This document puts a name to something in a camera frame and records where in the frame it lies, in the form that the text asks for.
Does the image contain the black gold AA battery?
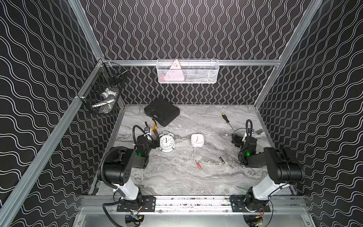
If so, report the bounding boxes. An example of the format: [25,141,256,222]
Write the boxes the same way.
[219,157,226,165]

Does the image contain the white square alarm clock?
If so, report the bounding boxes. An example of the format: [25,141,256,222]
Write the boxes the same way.
[191,133,205,148]

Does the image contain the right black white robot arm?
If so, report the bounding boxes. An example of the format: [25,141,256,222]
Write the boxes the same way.
[238,119,305,212]

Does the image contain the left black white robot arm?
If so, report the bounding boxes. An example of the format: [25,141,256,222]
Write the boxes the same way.
[97,125,155,211]

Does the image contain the white twin bell alarm clock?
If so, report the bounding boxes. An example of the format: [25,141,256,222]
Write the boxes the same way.
[159,131,176,153]

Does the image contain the black yellow screwdriver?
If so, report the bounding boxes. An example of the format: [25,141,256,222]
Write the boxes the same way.
[222,113,235,132]

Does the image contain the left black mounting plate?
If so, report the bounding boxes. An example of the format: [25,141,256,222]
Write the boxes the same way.
[117,195,157,212]

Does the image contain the black mounting plate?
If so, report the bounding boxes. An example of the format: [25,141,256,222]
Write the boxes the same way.
[229,195,271,212]
[117,195,157,212]

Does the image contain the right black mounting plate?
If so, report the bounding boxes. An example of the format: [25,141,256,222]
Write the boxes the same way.
[229,195,271,212]

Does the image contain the white items in black basket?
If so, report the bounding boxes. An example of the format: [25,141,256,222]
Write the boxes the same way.
[91,88,119,114]

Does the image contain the pink triangular card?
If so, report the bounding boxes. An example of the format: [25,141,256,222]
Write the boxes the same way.
[164,60,185,82]

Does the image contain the yellow handled pliers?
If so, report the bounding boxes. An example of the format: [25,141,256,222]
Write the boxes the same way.
[145,118,159,137]

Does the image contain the black wire wall basket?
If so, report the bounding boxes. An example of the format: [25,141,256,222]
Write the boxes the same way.
[81,62,130,115]

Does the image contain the aluminium front rail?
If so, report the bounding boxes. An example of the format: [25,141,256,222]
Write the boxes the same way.
[78,195,308,215]

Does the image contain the white wire wall basket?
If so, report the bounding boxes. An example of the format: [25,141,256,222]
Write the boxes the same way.
[156,59,220,84]

